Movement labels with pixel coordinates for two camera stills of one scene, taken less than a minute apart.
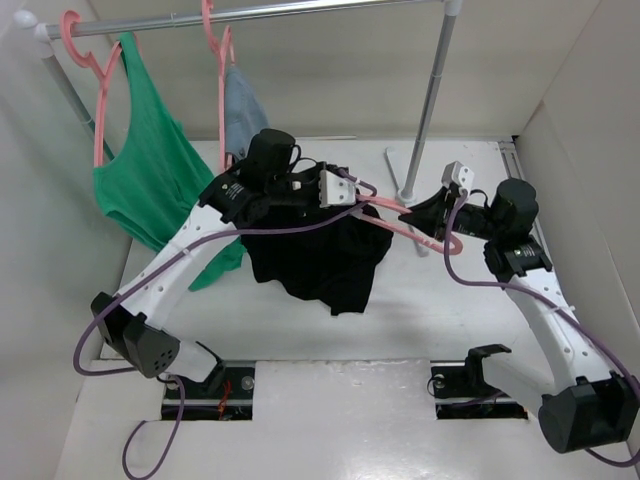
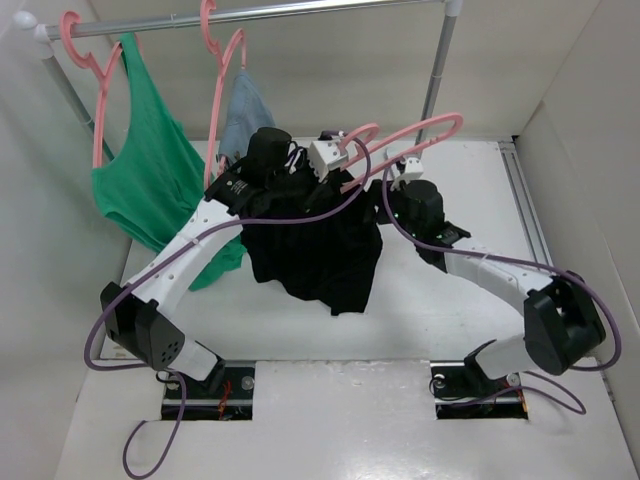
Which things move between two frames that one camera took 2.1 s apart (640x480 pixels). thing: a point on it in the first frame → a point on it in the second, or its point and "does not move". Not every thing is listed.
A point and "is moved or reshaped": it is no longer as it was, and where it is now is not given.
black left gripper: [314, 173] does not move
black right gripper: [428, 214] → [399, 191]
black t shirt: [335, 262] does not move
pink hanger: [407, 234] is moved or reshaped
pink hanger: [83, 61] does not move
